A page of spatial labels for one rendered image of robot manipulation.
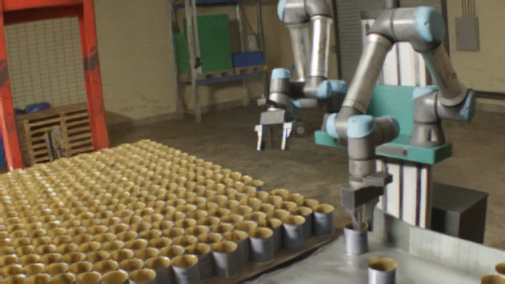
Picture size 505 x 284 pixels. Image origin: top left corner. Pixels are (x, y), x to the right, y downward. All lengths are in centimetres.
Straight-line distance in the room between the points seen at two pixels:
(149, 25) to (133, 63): 96
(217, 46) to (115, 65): 232
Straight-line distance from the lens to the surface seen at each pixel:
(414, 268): 125
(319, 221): 141
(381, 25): 153
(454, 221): 227
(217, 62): 1021
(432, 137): 184
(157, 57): 1095
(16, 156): 249
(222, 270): 122
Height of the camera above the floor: 168
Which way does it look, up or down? 13 degrees down
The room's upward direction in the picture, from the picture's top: 5 degrees counter-clockwise
